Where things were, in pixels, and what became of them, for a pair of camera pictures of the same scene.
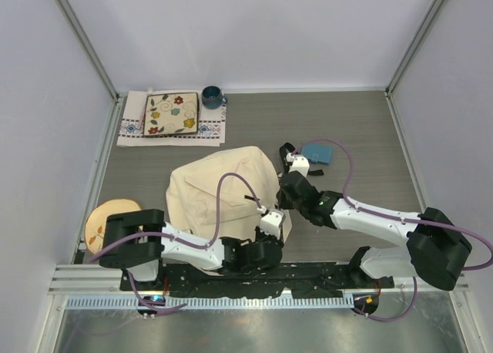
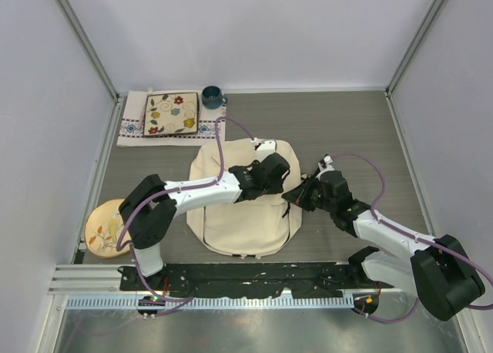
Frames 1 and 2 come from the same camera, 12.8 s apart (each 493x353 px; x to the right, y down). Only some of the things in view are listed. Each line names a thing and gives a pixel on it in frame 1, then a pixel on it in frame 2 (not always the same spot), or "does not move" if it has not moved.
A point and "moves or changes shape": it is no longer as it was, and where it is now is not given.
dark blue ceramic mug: x=212 y=97 does not move
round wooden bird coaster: x=95 y=223 does not move
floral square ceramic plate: x=171 y=113 does not move
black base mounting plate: x=308 y=280 does not move
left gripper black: x=259 y=234 -> x=276 y=187
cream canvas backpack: x=219 y=196 moves or changes shape
